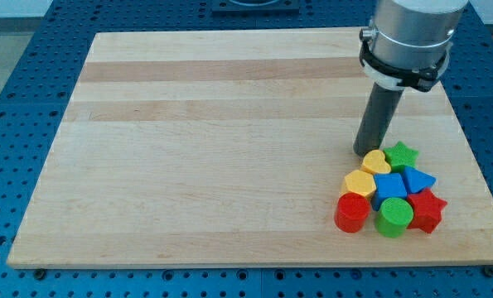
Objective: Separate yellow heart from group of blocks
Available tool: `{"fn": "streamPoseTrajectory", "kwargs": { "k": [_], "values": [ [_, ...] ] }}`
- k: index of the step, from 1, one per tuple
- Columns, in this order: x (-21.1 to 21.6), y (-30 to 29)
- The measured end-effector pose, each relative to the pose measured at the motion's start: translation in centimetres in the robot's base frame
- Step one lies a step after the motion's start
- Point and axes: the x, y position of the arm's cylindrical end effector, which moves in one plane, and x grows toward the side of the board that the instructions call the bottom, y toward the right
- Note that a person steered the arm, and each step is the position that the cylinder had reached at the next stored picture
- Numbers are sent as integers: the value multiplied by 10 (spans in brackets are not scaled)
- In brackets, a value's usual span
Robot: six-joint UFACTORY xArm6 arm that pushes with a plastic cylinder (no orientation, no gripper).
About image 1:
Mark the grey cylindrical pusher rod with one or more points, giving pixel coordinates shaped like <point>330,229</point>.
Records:
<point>375,122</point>

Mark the yellow heart block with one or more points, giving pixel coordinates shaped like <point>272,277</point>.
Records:
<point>374,162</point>

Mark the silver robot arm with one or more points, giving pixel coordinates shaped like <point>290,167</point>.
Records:
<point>406,45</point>

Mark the green star block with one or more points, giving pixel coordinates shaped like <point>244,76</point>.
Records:
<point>399,156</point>

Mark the yellow hexagon block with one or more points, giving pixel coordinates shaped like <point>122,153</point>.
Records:
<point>359,182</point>

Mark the blue cube block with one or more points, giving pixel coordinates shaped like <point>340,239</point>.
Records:
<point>388,186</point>

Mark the blue triangle block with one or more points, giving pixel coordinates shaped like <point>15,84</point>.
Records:
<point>415,181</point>

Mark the red cylinder block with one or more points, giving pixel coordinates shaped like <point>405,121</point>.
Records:
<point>352,210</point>

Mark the green cylinder block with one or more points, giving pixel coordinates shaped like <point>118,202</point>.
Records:
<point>394,217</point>

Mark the red star block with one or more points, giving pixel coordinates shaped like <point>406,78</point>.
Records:
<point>427,210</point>

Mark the dark mounting plate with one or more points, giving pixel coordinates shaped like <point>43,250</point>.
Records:
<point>219,7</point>

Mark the wooden board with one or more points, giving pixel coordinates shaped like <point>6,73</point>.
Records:
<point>228,149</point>

